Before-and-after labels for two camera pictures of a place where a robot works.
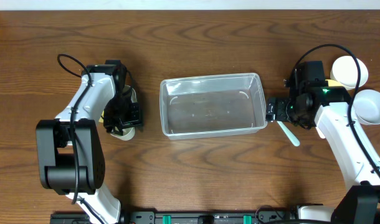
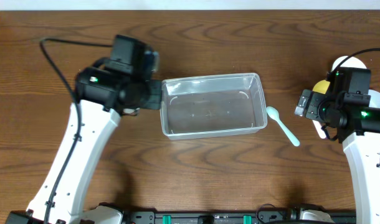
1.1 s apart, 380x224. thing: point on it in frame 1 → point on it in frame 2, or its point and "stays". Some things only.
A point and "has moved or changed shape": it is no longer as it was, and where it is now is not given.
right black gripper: (277, 109) → (310, 106)
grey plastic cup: (128, 133) has moved or changed shape
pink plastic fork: (320, 132) stays
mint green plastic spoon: (293, 139) stays
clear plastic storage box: (202, 106) stays
